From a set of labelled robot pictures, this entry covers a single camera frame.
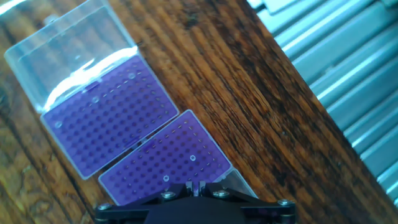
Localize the purple pipette tip box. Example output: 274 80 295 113
3 0 180 180
98 109 259 208

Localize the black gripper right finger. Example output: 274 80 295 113
198 181 296 224

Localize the brown wooden board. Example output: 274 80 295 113
0 0 398 224

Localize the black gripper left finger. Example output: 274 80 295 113
95 181 193 224

